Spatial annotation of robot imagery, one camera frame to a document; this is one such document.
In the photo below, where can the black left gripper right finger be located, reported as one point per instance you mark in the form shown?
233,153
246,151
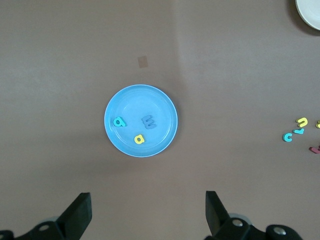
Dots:
225,230

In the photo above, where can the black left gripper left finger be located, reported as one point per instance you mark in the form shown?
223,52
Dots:
70,225

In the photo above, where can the yellow letter a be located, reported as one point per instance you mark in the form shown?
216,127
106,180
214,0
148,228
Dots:
143,139

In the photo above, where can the cyan letter a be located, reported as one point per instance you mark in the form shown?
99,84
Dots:
122,121

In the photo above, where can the blue letter m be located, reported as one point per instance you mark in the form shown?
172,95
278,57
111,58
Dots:
149,122

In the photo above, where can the cyan letter c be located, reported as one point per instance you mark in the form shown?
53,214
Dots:
285,137

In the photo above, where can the dark red letter l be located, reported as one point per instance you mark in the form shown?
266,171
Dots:
313,149

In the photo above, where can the cyan letter r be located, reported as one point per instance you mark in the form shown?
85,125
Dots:
298,131

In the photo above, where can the yellow letter u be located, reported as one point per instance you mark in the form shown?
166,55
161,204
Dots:
302,119

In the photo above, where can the yellow letter s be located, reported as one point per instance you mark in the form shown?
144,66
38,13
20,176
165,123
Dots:
318,124

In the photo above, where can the blue plate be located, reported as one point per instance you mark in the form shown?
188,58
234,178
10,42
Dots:
150,100

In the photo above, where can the clear tape patch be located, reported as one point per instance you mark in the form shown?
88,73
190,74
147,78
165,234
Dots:
142,62

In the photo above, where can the white plate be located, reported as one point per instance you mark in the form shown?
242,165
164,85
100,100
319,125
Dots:
311,12

